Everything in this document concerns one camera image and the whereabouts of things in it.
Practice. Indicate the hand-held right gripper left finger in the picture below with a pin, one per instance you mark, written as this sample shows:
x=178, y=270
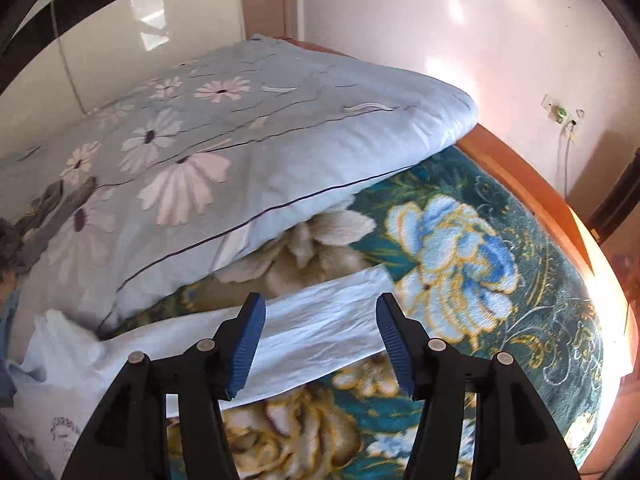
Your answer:
x=245, y=345

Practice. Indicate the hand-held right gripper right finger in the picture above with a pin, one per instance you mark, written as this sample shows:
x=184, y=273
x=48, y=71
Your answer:
x=395, y=345

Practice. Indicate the light blue shirt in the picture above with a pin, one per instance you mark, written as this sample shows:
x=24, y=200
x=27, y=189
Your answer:
x=320, y=320

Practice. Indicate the teal floral blanket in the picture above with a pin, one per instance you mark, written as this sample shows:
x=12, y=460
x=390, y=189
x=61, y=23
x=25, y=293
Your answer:
x=500, y=285

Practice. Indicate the light blue daisy quilt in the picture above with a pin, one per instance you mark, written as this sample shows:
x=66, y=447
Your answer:
x=250, y=135

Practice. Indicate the grey garment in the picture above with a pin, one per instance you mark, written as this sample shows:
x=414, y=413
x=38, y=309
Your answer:
x=45, y=225

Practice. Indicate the blue fleece garment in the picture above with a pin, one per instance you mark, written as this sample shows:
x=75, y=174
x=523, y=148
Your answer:
x=7, y=310

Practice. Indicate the dark wooden furniture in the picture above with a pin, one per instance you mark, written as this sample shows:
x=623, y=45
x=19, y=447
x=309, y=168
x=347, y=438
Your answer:
x=620, y=195

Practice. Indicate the white wardrobe with black band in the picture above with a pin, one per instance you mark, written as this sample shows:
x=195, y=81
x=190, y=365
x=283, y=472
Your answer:
x=150, y=20

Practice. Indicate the wooden bed frame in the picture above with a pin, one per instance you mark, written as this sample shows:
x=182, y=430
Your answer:
x=550, y=190

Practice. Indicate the wall socket with green plug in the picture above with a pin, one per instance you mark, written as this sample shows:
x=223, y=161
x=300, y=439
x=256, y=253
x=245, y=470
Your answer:
x=557, y=109

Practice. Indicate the door frame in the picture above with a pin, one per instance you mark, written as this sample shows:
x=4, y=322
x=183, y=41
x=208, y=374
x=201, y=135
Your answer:
x=265, y=0

